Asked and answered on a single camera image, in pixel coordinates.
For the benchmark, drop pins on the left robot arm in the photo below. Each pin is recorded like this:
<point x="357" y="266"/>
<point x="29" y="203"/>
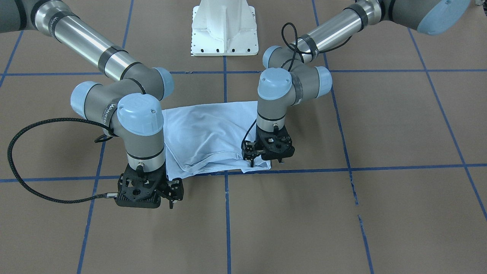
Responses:
<point x="288" y="80"/>

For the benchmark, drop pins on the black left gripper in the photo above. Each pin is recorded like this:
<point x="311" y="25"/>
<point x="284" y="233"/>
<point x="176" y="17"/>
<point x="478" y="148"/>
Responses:
<point x="250" y="150"/>

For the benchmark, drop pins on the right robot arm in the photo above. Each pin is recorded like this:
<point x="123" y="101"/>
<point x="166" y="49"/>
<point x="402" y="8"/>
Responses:
<point x="128" y="108"/>

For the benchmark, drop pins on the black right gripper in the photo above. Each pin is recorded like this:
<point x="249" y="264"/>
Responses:
<point x="174" y="190"/>

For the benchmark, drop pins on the light blue t-shirt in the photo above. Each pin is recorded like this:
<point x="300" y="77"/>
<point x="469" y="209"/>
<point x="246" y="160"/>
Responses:
<point x="207" y="138"/>

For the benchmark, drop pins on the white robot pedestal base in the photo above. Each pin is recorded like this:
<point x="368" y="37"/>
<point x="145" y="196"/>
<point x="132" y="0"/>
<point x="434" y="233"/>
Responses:
<point x="224" y="28"/>

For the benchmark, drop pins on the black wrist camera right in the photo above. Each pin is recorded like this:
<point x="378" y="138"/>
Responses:
<point x="139" y="191"/>

